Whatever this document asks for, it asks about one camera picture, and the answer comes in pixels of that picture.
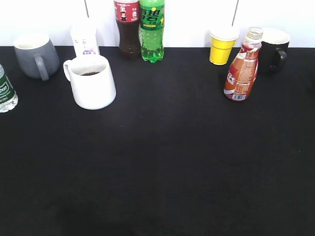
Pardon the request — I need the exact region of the grey ceramic mug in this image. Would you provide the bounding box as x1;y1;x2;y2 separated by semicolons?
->
13;33;60;81

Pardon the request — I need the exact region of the yellow paper cup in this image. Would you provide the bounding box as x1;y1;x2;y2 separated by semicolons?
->
209;26;240;65

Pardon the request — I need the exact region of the clear water bottle green label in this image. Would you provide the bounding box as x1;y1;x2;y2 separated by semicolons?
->
0;65;18;113

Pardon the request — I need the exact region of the brown coffee drink bottle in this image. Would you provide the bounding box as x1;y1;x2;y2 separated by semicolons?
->
223;27;263;102

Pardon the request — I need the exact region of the green sprite bottle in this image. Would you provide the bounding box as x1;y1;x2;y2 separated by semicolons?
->
139;0;165;63

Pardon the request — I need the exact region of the cola bottle red label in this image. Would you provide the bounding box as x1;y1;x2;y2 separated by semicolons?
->
114;0;141;59

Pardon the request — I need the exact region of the white yogurt drink bottle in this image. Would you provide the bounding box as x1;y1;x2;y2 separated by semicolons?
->
70;18;100;57

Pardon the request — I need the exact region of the white ceramic mug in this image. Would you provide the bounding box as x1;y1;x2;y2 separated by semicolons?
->
63;55;116;110

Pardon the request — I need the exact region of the black ceramic mug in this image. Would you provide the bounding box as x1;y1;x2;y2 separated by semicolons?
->
258;28;290;74

